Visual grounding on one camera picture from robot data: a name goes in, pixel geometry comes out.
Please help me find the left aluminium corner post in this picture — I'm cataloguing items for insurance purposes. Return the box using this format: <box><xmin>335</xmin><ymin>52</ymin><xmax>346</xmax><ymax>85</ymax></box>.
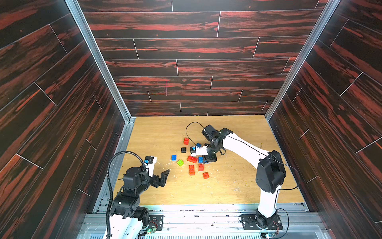
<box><xmin>65</xmin><ymin>0</ymin><xmax>135</xmax><ymax>123</ymax></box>

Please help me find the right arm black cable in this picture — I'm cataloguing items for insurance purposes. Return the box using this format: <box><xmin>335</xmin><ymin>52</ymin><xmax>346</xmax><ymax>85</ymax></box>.
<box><xmin>185</xmin><ymin>121</ymin><xmax>301</xmax><ymax>237</ymax></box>

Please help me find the green square lego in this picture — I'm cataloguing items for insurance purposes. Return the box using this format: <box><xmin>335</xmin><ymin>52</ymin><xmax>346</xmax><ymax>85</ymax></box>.
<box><xmin>177</xmin><ymin>159</ymin><xmax>184</xmax><ymax>166</ymax></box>

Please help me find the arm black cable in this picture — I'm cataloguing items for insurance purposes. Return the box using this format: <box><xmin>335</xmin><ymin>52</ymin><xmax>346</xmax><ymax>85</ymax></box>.
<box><xmin>105</xmin><ymin>150</ymin><xmax>147</xmax><ymax>239</ymax></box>
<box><xmin>185</xmin><ymin>121</ymin><xmax>301</xmax><ymax>237</ymax></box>

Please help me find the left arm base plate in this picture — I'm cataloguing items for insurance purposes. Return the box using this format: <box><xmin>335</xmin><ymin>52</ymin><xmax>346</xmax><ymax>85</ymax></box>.
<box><xmin>141</xmin><ymin>214</ymin><xmax>164</xmax><ymax>233</ymax></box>

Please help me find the red long lego upright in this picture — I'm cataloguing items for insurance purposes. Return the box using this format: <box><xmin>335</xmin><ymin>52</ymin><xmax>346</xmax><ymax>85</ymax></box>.
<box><xmin>189</xmin><ymin>165</ymin><xmax>195</xmax><ymax>176</ymax></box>

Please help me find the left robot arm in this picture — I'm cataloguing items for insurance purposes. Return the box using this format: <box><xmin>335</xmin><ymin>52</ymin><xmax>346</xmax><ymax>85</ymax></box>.
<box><xmin>103</xmin><ymin>161</ymin><xmax>170</xmax><ymax>239</ymax></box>

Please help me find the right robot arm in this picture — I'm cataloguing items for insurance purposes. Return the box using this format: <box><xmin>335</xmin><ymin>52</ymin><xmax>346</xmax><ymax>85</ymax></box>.
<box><xmin>197</xmin><ymin>125</ymin><xmax>287</xmax><ymax>228</ymax></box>

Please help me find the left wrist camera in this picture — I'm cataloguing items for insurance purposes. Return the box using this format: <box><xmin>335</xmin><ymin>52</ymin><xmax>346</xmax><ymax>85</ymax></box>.
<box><xmin>144</xmin><ymin>155</ymin><xmax>157</xmax><ymax>177</ymax></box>

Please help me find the aluminium front rail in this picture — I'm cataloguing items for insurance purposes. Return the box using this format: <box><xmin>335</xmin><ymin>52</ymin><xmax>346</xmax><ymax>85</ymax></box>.
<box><xmin>78</xmin><ymin>204</ymin><xmax>331</xmax><ymax>239</ymax></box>

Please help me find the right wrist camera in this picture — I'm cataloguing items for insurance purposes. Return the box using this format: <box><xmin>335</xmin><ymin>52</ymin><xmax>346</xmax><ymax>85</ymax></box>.
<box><xmin>190</xmin><ymin>146</ymin><xmax>208</xmax><ymax>156</ymax></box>

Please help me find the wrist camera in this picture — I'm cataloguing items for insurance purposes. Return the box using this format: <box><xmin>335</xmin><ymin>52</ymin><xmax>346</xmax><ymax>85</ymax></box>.
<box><xmin>144</xmin><ymin>155</ymin><xmax>157</xmax><ymax>177</ymax></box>
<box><xmin>190</xmin><ymin>146</ymin><xmax>208</xmax><ymax>156</ymax></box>

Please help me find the aluminium corner post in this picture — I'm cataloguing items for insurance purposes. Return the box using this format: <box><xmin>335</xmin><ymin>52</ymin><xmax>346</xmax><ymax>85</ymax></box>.
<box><xmin>265</xmin><ymin>0</ymin><xmax>341</xmax><ymax>122</ymax></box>
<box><xmin>65</xmin><ymin>0</ymin><xmax>135</xmax><ymax>123</ymax></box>

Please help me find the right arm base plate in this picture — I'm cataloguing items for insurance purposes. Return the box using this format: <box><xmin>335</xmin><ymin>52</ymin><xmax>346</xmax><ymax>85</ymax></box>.
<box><xmin>238</xmin><ymin>213</ymin><xmax>283</xmax><ymax>231</ymax></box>

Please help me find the right aluminium corner post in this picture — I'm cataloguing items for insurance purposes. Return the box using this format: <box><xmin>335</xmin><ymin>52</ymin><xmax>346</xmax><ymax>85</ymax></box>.
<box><xmin>265</xmin><ymin>0</ymin><xmax>341</xmax><ymax>122</ymax></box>

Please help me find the red long lego centre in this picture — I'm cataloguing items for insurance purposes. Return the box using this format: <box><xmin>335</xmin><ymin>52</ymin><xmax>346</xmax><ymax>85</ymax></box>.
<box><xmin>187</xmin><ymin>156</ymin><xmax>198</xmax><ymax>163</ymax></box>

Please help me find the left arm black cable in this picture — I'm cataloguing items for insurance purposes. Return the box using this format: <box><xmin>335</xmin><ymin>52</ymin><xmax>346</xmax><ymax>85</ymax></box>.
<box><xmin>105</xmin><ymin>150</ymin><xmax>147</xmax><ymax>239</ymax></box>

